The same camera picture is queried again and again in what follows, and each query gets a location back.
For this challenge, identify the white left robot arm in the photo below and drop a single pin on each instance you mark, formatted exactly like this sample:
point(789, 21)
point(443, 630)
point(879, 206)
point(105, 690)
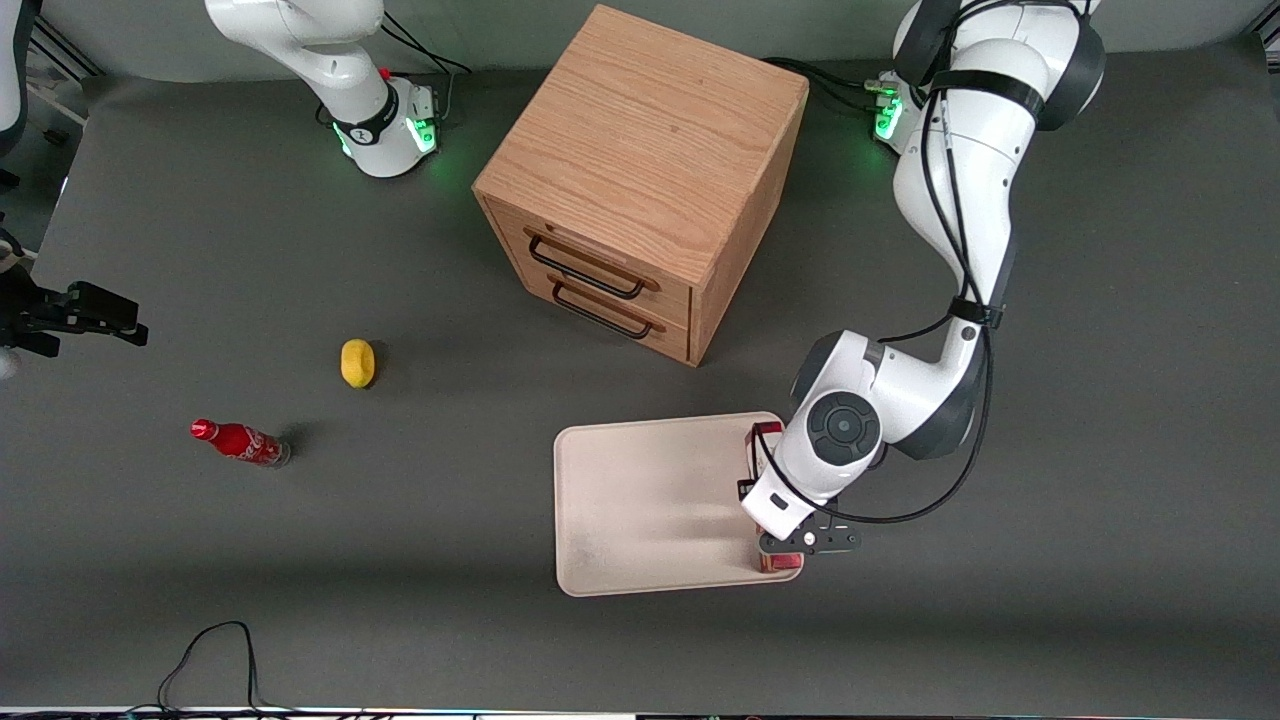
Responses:
point(960, 200)

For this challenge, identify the metal frame strut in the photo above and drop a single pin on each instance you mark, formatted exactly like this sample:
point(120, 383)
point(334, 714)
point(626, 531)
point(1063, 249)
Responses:
point(65, 60)

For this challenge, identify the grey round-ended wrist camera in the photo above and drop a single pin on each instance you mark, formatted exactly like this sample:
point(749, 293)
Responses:
point(815, 540)

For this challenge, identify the wooden drawer cabinet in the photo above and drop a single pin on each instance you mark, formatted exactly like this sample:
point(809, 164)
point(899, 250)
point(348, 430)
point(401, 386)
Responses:
point(640, 130)

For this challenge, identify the beige plastic tray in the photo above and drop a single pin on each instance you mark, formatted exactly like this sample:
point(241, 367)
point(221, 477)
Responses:
point(640, 500)

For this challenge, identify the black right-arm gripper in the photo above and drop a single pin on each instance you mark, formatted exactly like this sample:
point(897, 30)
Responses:
point(30, 310)

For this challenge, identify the yellow lemon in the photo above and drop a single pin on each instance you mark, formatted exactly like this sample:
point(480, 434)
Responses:
point(357, 362)

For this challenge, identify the red cola bottle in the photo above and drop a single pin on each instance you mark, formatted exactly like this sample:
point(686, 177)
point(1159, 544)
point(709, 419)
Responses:
point(240, 441)

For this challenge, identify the red cookie box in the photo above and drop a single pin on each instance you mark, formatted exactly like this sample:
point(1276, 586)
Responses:
point(765, 435)

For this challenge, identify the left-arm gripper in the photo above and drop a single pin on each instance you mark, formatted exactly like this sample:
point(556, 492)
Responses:
point(747, 489)

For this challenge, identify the wooden drawer front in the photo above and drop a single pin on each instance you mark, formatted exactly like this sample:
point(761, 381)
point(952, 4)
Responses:
point(672, 338)
point(670, 300)

